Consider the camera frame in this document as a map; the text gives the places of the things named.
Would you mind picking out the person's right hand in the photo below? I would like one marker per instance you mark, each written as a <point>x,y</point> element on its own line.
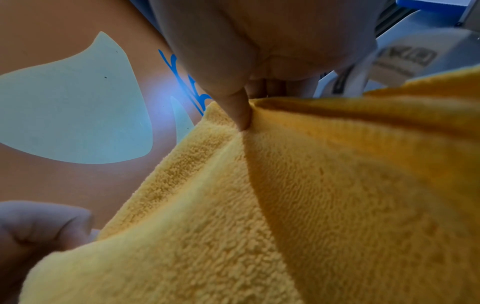
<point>262,35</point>

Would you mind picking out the person's left hand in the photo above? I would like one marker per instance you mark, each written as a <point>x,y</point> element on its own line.
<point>33,225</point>

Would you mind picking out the yellow towel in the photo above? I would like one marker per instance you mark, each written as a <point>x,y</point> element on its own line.
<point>300,207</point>

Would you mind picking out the grey ceiling pipe bundle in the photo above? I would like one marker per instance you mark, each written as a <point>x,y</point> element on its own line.
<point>390,17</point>

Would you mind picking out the white device with printed label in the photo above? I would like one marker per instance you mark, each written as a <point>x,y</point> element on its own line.
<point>405,59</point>

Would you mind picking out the white board with blue edge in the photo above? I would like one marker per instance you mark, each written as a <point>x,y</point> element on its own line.
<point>431,3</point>

